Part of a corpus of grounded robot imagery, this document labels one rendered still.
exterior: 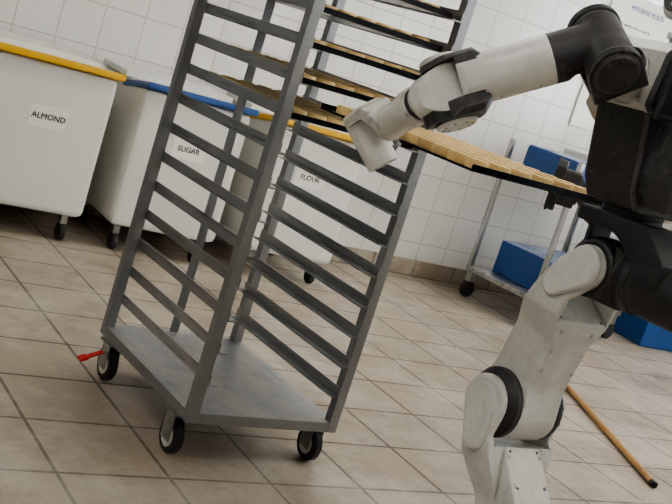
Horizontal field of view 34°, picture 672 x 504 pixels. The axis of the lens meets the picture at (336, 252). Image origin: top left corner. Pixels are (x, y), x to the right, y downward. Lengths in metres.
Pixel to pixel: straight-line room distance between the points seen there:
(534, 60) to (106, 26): 3.69
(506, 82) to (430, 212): 4.60
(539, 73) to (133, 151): 3.13
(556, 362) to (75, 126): 2.96
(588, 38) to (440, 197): 4.62
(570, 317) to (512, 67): 0.53
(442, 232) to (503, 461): 4.43
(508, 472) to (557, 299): 0.36
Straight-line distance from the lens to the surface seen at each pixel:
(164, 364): 3.24
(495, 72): 1.96
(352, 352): 3.11
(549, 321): 2.19
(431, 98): 1.99
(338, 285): 3.20
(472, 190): 6.68
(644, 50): 2.09
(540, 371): 2.23
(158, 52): 5.55
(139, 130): 4.88
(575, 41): 1.98
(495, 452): 2.26
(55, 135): 4.77
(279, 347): 3.41
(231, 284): 2.83
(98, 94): 4.78
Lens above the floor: 1.16
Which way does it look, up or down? 10 degrees down
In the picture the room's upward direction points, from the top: 18 degrees clockwise
